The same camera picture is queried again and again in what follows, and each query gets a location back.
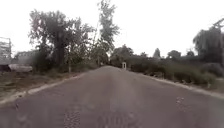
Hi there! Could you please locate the row of distant trees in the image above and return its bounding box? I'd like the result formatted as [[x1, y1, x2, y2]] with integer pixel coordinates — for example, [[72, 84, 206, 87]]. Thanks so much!
[[109, 44, 196, 62]]

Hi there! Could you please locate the grey asphalt road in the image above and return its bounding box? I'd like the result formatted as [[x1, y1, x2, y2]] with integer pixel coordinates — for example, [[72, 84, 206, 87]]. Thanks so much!
[[0, 65, 224, 128]]

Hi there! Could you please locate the tall slender tree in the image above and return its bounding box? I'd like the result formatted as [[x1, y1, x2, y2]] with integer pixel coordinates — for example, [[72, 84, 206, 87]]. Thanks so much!
[[94, 0, 121, 66]]

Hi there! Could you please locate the large broad tree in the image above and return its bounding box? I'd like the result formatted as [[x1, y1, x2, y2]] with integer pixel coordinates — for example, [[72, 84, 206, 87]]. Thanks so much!
[[28, 9, 97, 73]]

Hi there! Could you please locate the green hedge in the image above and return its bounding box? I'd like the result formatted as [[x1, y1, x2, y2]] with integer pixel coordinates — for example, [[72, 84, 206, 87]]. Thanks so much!
[[109, 54, 224, 86]]

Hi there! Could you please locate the pale gravel strip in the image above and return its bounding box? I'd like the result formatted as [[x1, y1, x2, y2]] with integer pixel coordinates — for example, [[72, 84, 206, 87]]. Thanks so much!
[[115, 66, 224, 100], [0, 71, 88, 106]]

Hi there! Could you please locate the low building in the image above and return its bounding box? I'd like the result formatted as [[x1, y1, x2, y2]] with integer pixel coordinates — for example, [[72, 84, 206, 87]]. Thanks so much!
[[12, 49, 38, 67]]

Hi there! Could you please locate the patchy dirt and grass ground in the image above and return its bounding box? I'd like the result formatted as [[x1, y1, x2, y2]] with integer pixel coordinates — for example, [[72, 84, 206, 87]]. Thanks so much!
[[0, 67, 92, 101]]

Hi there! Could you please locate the big dark tree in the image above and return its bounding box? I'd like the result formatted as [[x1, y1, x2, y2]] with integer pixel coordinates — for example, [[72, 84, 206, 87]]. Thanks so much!
[[192, 26, 224, 66]]

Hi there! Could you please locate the grey building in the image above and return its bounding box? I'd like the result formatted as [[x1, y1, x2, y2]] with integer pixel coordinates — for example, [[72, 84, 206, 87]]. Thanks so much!
[[0, 36, 13, 66]]

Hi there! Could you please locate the small white post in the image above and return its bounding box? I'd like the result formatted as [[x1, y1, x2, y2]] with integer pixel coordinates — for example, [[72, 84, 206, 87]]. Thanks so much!
[[121, 61, 128, 71]]

